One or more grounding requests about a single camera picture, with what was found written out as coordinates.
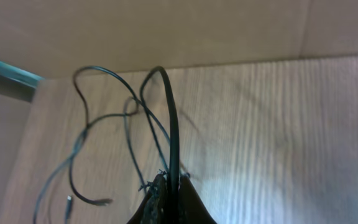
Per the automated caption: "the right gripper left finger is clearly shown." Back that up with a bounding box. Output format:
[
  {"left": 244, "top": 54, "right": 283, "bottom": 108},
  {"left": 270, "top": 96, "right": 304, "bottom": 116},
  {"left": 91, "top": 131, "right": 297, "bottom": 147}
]
[{"left": 127, "top": 172, "right": 168, "bottom": 224}]

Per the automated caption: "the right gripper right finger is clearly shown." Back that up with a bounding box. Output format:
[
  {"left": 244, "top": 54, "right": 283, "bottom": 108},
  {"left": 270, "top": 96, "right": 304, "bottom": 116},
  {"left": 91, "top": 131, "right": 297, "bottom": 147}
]
[{"left": 178, "top": 175, "right": 216, "bottom": 224}]

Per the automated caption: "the cardboard wall panel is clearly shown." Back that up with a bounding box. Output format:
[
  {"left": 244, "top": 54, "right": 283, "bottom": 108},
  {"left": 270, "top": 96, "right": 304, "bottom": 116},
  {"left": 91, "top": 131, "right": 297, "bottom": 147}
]
[{"left": 0, "top": 1, "right": 358, "bottom": 223}]

